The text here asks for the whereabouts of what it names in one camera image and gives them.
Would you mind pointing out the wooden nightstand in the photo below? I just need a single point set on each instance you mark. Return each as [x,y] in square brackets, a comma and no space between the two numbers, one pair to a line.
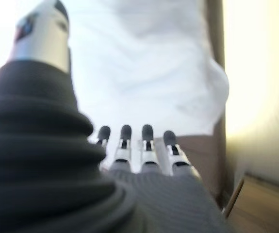
[263,208]

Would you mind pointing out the white duvet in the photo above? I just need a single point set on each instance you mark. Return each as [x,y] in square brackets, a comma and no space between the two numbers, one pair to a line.
[141,72]

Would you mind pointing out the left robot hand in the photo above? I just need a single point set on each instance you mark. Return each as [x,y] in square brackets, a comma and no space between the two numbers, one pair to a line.
[44,157]

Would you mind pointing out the brown upholstered bed frame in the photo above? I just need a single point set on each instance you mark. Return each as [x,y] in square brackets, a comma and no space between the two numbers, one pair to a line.
[214,157]

